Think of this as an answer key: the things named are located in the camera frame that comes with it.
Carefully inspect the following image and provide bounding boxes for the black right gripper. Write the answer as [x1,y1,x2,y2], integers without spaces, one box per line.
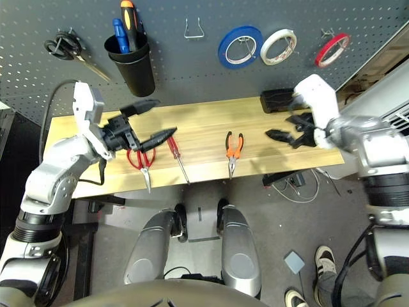
[265,111,318,149]

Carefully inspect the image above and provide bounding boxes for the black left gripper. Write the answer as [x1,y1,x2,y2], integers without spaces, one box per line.
[102,98,178,153]

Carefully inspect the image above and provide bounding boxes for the red handled screwdriver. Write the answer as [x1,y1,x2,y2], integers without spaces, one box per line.
[166,136,191,185]

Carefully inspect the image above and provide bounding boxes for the red handled scissors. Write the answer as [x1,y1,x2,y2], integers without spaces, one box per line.
[127,146,157,194]

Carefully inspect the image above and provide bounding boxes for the orange handled needle-nose pliers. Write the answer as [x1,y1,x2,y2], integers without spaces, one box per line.
[225,130,245,180]

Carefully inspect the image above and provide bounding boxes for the red tape roll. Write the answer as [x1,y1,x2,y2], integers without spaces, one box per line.
[314,33,351,68]

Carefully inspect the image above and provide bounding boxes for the grey perforated pegboard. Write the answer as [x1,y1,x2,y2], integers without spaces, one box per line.
[0,0,409,129]

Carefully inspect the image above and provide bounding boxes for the black plastic tool case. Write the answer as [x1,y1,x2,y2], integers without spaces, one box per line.
[260,88,307,114]

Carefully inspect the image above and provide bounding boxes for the black plastic cup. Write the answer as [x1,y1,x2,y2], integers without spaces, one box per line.
[104,30,157,98]

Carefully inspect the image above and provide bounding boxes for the white tape roll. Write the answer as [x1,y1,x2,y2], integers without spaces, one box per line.
[259,28,298,67]

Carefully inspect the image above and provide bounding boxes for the white appliance with vent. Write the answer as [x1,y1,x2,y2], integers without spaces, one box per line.
[322,68,409,182]

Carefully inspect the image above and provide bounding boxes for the orange and black screwdriver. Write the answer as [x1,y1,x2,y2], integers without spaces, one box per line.
[120,0,141,52]

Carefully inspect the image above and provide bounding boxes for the blue tape roll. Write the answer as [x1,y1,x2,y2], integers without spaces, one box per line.
[218,26,265,69]

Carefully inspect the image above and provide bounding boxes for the silver right robot leg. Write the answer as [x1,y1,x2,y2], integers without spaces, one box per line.
[217,198,261,298]

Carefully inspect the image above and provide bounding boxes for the grey foot pedal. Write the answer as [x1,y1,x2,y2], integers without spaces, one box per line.
[283,251,306,274]

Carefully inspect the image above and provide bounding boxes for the white and black sneaker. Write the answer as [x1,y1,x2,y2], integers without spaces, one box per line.
[284,288,309,307]
[314,245,337,283]

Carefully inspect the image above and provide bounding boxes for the black flight case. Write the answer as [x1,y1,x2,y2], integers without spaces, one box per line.
[0,107,17,193]

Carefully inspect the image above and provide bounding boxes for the black power box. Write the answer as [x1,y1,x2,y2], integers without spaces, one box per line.
[180,273,224,284]

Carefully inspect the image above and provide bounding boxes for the grey trousered person leg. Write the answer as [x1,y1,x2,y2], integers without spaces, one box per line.
[315,271,339,307]

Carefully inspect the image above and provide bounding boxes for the olive grey robot torso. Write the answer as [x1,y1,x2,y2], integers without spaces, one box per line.
[63,278,269,307]

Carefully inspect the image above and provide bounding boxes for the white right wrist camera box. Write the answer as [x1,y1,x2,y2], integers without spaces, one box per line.
[293,74,340,150]

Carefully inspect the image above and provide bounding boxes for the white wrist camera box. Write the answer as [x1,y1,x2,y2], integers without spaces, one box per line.
[72,81,114,161]
[293,74,340,150]

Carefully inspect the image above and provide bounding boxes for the white floor cables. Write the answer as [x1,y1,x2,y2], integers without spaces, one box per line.
[271,168,320,203]

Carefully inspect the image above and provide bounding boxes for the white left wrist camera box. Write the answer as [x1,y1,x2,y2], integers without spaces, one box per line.
[72,81,114,161]

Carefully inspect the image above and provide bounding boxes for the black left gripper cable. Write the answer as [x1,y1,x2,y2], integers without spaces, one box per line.
[76,158,107,187]

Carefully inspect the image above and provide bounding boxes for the blue handled screwdriver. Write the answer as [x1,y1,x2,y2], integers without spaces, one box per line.
[111,18,130,54]

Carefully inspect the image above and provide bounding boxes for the bent wire pliers holder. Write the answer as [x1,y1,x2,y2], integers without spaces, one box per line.
[183,17,205,40]

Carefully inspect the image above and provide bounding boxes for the black handled scissors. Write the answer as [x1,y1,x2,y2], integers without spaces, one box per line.
[43,28,112,83]

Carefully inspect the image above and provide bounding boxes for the grey base plate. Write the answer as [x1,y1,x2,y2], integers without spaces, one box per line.
[183,187,224,242]

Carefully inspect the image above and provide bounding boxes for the black left camera cable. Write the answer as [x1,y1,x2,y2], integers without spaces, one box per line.
[38,79,79,167]

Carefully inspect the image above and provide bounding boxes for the black table frame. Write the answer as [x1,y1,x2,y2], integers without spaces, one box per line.
[72,193,125,301]

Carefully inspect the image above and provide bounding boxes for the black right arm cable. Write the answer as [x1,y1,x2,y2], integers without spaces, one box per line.
[332,220,374,307]

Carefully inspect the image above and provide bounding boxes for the thin black cable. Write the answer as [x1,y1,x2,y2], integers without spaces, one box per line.
[163,267,192,279]

